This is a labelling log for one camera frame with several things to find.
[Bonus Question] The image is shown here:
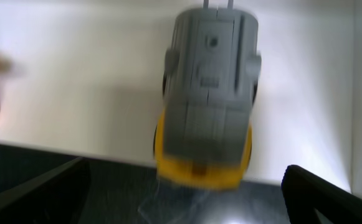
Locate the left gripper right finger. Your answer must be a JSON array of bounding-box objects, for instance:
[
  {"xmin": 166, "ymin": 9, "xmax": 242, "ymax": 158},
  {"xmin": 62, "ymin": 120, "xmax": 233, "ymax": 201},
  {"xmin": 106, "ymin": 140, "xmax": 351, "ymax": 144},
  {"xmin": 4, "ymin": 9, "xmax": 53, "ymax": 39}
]
[{"xmin": 280, "ymin": 164, "xmax": 362, "ymax": 224}]

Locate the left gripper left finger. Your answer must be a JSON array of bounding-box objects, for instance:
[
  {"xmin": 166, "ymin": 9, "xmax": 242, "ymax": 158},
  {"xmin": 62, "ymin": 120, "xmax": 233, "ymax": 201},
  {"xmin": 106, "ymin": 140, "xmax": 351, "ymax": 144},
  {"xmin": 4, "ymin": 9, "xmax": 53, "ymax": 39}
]
[{"xmin": 0, "ymin": 156, "xmax": 92, "ymax": 224}]

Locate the grey and yellow toy truck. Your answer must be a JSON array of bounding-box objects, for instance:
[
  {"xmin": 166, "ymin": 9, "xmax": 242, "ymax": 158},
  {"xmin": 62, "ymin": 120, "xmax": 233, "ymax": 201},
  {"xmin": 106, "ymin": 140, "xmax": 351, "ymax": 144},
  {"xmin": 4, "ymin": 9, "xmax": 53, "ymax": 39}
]
[{"xmin": 152, "ymin": 0, "xmax": 262, "ymax": 191}]

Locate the white shelf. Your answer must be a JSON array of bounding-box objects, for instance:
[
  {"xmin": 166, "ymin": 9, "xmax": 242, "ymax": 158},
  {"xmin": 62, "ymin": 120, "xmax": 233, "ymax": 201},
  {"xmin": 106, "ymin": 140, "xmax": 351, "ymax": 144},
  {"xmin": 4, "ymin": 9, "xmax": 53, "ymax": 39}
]
[{"xmin": 0, "ymin": 0, "xmax": 362, "ymax": 205}]

